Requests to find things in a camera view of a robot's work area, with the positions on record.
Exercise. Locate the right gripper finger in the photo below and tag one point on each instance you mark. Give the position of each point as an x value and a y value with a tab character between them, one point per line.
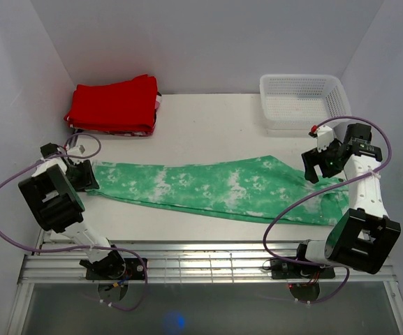
310	160
329	170

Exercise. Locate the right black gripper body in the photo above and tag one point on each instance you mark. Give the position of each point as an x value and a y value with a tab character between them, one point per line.
327	155

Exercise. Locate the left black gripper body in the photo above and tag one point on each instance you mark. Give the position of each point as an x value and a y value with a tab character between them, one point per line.
77	176

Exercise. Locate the green tie-dye trousers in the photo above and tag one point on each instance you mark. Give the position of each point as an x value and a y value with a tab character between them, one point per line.
254	190

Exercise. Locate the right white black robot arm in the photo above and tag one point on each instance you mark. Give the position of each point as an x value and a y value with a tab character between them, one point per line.
364	236

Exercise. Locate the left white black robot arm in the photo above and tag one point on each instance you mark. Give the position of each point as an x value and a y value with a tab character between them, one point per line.
51	194

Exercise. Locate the folded red trousers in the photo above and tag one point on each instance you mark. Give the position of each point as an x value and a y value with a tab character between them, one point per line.
104	96

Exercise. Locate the white plastic basket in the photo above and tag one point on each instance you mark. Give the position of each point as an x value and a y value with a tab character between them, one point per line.
296	102

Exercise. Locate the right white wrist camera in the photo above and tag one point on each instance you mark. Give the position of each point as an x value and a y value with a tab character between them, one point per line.
324	136

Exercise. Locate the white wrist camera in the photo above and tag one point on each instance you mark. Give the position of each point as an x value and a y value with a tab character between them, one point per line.
324	136
78	150

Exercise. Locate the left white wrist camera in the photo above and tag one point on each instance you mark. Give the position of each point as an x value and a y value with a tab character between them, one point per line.
78	150

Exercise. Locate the aluminium frame rail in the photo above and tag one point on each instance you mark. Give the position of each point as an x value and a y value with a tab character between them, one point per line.
208	287

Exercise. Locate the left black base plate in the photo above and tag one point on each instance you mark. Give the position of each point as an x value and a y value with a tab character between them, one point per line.
135	271

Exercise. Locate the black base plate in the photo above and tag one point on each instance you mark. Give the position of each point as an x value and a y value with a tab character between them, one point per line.
288	270
135	271

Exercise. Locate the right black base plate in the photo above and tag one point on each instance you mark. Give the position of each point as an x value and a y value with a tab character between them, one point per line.
288	270

